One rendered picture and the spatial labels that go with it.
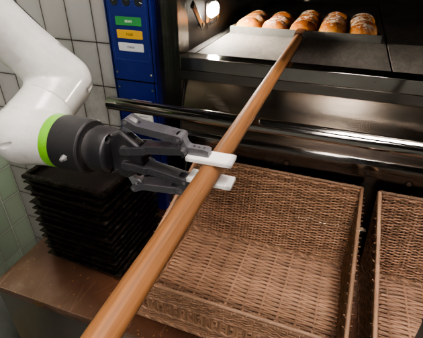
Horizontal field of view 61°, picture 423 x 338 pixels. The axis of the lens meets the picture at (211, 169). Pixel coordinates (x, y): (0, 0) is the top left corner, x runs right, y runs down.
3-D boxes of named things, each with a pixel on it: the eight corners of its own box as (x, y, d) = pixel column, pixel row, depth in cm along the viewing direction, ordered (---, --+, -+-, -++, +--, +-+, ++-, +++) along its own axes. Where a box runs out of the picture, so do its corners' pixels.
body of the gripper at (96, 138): (104, 115, 60) (154, 122, 57) (111, 158, 65) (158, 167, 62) (75, 133, 54) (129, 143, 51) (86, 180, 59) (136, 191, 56)
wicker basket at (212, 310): (197, 214, 141) (195, 152, 126) (348, 251, 124) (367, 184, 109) (131, 315, 102) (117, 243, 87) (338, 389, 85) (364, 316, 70)
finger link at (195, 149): (180, 148, 55) (179, 130, 53) (211, 153, 53) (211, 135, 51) (176, 153, 53) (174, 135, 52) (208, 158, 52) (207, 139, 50)
